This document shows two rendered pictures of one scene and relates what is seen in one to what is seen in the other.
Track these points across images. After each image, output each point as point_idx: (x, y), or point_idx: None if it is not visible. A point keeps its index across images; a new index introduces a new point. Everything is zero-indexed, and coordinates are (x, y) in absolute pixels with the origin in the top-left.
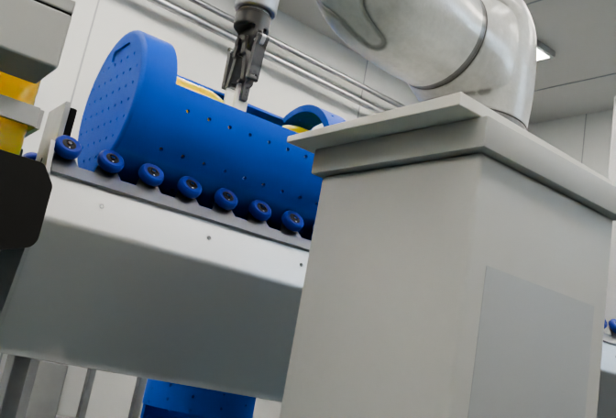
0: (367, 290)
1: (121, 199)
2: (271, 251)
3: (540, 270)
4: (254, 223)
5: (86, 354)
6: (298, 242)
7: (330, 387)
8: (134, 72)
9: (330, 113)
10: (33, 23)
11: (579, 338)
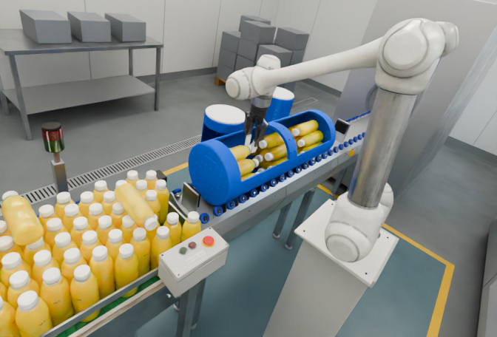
0: (319, 283)
1: (222, 221)
2: (266, 199)
3: None
4: (261, 193)
5: None
6: (274, 189)
7: (302, 294)
8: (224, 182)
9: (288, 137)
10: (217, 262)
11: None
